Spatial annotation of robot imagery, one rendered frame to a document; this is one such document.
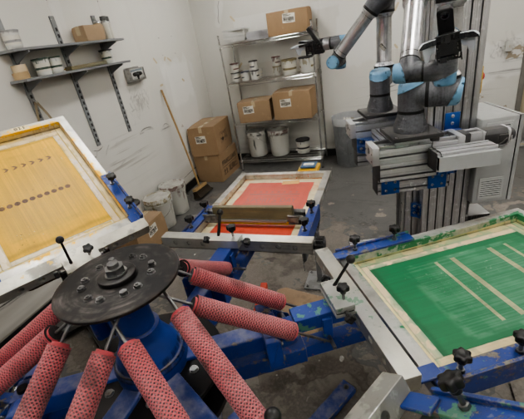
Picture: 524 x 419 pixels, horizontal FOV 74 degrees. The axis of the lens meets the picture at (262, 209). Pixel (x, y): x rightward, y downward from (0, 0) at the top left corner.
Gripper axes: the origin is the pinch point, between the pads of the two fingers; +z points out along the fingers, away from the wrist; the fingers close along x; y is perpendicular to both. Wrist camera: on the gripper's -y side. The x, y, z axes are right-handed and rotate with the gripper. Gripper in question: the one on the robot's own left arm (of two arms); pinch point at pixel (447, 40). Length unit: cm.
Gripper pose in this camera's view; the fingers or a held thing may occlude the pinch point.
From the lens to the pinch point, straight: 121.9
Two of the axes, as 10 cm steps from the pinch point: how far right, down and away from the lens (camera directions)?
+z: -4.2, 4.7, -7.8
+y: 2.8, 8.8, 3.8
